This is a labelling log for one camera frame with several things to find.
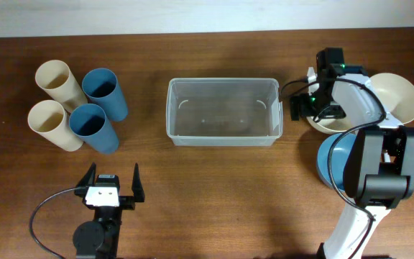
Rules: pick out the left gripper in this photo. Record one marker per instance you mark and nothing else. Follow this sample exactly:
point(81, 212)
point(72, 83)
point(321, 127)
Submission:
point(129, 202)

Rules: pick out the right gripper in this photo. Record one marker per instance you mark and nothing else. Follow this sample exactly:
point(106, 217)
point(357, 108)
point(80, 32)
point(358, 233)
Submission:
point(335, 111)

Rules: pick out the cream bowl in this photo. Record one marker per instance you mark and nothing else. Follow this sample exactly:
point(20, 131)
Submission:
point(327, 126)
point(396, 94)

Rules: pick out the blue cup back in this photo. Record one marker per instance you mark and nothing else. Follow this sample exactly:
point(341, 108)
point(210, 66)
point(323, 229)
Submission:
point(102, 87)

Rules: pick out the blue cup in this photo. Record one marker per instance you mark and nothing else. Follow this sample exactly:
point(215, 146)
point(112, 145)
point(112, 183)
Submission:
point(102, 87)
point(90, 123)

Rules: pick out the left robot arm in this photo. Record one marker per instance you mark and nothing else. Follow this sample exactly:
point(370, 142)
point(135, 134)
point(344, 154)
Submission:
point(99, 238)

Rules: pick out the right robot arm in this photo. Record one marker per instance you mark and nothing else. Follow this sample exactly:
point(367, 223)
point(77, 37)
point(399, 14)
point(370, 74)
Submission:
point(371, 165)

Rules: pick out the clear plastic container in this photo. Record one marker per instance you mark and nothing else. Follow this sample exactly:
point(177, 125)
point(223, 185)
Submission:
point(223, 111)

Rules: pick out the blue cup front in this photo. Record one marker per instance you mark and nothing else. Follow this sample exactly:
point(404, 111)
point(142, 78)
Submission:
point(90, 123)

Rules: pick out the cream cup front left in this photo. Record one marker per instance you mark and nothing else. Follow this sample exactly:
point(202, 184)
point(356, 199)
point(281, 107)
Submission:
point(49, 119)

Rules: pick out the cream cup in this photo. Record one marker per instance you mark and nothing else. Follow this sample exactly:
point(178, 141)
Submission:
point(49, 119)
point(56, 79)

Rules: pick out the cream cup back left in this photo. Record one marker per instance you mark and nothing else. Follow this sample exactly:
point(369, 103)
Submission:
point(56, 79)

